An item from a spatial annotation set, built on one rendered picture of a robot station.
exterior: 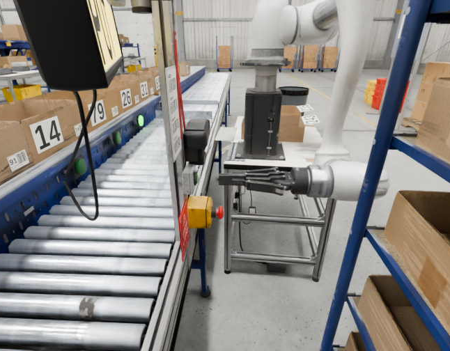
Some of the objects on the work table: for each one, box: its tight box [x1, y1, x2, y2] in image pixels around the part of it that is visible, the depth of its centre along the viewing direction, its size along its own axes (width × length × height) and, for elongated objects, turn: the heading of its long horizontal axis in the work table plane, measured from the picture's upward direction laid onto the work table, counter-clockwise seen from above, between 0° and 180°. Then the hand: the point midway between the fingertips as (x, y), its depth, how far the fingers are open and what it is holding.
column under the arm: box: [235, 88, 286, 161], centre depth 142 cm, size 26×26×33 cm
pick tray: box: [241, 115, 305, 143], centre depth 175 cm, size 28×38×10 cm
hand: (231, 179), depth 73 cm, fingers closed
